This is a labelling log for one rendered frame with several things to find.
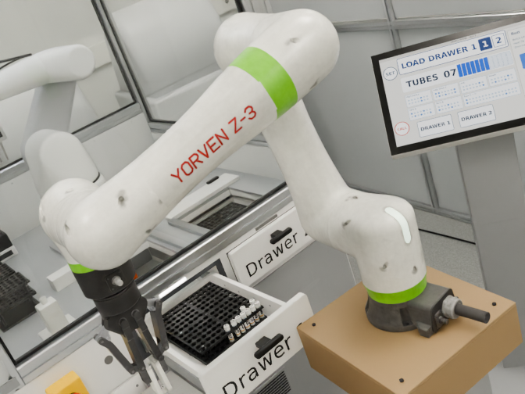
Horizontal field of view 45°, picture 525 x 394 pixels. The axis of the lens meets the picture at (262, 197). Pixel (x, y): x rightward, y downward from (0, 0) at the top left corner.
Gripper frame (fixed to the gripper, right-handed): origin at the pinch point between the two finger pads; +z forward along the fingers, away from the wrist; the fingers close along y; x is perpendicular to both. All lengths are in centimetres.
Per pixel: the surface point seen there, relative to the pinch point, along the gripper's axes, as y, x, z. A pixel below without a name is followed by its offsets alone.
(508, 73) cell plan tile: 121, 5, -9
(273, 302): 33.4, 11.5, 10.7
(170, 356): 9.1, 19.7, 11.8
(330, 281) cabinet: 67, 37, 35
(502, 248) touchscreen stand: 116, 13, 47
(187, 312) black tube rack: 19.5, 27.8, 9.9
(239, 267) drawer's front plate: 39, 34, 12
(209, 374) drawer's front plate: 9.7, 1.3, 7.8
